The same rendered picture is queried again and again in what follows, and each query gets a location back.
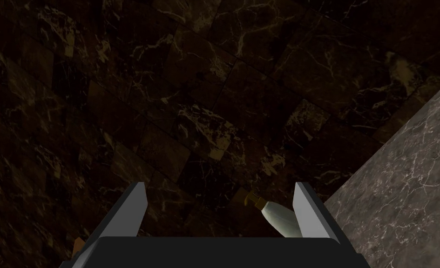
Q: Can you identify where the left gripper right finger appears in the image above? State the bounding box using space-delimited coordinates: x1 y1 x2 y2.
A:
292 181 343 244

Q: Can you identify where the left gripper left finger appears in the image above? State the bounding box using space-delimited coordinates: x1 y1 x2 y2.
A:
81 181 149 247

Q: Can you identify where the white pump bottle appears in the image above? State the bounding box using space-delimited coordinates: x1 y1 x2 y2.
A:
244 193 303 238

